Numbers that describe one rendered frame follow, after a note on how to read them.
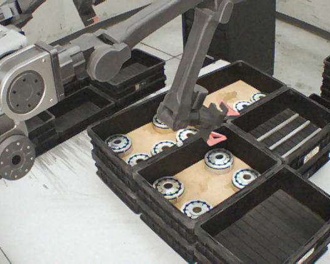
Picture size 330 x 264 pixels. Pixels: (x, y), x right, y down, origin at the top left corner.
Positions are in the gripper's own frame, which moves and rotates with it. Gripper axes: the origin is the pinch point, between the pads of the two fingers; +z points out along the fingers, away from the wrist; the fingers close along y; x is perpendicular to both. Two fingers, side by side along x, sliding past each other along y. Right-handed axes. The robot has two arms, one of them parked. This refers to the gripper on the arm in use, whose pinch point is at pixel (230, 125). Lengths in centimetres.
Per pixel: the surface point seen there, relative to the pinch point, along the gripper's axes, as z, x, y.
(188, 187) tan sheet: -7.8, 5.9, 22.5
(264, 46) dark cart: 123, -145, 3
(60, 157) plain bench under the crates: -36, -43, 53
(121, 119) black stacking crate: -21.4, -30.2, 22.2
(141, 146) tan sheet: -14.5, -20.7, 26.7
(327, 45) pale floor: 258, -206, -16
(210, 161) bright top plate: 0.2, -0.1, 15.3
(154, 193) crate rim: -24.7, 13.6, 19.9
